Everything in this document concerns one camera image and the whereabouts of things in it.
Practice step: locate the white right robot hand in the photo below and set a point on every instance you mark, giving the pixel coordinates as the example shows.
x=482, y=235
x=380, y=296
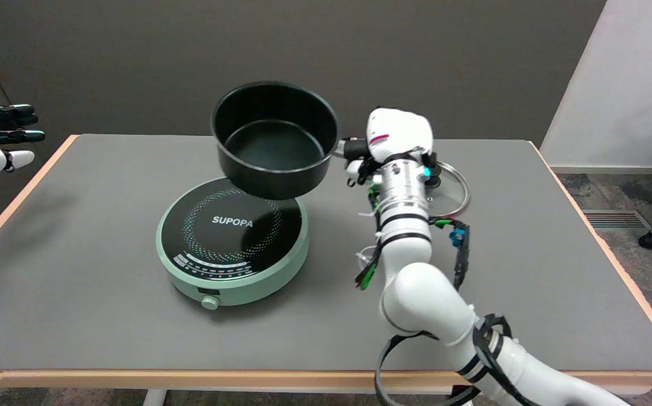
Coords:
x=399, y=132

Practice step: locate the metal floor vent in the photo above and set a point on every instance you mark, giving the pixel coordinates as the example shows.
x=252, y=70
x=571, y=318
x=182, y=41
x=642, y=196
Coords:
x=616, y=220

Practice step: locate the green round induction cooker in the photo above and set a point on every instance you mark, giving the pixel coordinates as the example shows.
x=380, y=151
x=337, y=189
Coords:
x=236, y=254

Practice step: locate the grey table mat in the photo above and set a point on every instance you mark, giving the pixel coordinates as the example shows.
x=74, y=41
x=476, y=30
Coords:
x=106, y=254

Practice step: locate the white table leg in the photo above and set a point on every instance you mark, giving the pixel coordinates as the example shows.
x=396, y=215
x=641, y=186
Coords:
x=154, y=398

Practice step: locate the glass pot lid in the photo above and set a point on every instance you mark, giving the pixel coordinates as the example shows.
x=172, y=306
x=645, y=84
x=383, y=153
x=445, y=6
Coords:
x=453, y=192

